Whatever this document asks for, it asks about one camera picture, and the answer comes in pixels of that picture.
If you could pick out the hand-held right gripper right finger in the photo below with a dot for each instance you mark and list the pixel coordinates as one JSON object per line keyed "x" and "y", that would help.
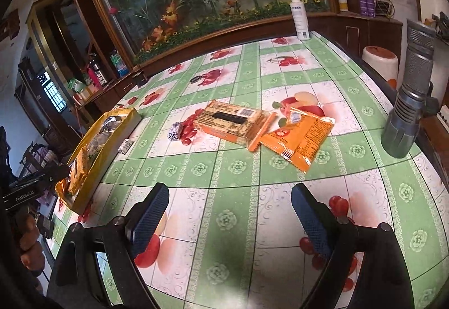
{"x": 312, "y": 221}

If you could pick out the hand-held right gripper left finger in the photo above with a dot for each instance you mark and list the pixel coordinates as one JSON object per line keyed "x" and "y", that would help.
{"x": 151, "y": 221}

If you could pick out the yellow cardboard box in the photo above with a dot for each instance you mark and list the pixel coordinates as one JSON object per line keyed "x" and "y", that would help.
{"x": 89, "y": 175}

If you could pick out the orange snack packet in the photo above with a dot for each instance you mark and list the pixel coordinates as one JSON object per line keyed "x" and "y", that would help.
{"x": 298, "y": 140}

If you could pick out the clear plastic snack bag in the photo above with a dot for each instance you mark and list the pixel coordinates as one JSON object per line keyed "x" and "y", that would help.
{"x": 99, "y": 143}

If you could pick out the silver dark snack packet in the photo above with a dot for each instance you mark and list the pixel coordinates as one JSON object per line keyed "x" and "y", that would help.
{"x": 113, "y": 123}

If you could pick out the orange cracker packet black window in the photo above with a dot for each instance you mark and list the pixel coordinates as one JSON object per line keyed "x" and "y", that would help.
{"x": 228, "y": 123}

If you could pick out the person's left hand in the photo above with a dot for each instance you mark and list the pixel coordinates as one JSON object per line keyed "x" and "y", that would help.
{"x": 31, "y": 246}

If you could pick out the green floral tablecloth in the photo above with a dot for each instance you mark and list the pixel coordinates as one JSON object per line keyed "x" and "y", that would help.
{"x": 245, "y": 189}

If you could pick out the small white wrapped candy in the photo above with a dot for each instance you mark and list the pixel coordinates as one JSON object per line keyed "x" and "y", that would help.
{"x": 125, "y": 146}

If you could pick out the blue white wrapped candy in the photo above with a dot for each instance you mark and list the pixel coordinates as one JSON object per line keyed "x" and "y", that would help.
{"x": 174, "y": 132}

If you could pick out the barred window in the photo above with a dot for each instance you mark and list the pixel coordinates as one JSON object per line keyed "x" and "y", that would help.
{"x": 53, "y": 95}

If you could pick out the red thermos flask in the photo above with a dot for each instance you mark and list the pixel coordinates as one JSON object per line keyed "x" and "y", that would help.
{"x": 94, "y": 71}

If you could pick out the small black oval object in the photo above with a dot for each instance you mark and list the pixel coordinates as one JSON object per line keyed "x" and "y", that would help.
{"x": 195, "y": 79}

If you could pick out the green plastic bottle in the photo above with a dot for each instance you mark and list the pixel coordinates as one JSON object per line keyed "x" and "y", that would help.
{"x": 118, "y": 62}

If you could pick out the silver flashlight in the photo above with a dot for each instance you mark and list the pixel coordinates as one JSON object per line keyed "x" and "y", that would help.
{"x": 410, "y": 91}

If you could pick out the white stool orange top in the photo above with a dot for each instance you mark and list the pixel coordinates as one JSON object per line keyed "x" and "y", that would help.
{"x": 380, "y": 61}

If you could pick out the wooden sideboard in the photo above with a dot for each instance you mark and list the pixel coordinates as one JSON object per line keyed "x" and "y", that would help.
{"x": 350, "y": 32}

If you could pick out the white spray bottle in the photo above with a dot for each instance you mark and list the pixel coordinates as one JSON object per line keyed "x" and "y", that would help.
{"x": 300, "y": 17}

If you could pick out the purple bottle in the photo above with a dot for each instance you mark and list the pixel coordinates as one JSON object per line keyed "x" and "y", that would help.
{"x": 361, "y": 3}
{"x": 370, "y": 3}

